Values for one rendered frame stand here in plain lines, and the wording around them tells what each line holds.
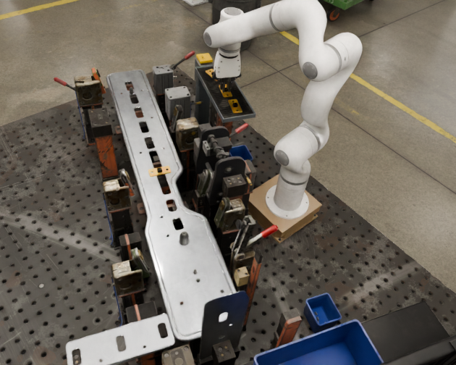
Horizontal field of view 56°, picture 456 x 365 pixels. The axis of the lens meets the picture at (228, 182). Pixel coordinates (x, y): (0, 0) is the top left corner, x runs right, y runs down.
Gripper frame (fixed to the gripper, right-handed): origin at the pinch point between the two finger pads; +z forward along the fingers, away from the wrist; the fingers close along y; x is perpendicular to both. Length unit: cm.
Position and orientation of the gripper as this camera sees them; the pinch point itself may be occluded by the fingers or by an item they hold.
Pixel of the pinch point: (226, 85)
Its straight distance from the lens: 180.7
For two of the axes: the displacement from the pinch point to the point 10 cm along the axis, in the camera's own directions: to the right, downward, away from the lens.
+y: -9.6, 1.4, -2.4
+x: 2.7, 7.2, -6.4
